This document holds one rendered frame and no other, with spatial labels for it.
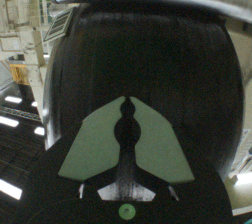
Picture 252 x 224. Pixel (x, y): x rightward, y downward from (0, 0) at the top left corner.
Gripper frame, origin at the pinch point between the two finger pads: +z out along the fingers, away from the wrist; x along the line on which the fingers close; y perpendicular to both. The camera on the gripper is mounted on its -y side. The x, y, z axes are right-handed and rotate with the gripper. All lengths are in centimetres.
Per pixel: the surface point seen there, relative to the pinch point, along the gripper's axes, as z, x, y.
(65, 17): 10.4, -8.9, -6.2
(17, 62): 636, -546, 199
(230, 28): 23.6, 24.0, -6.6
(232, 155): -0.9, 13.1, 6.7
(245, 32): 17.9, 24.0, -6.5
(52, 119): 1.3, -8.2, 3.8
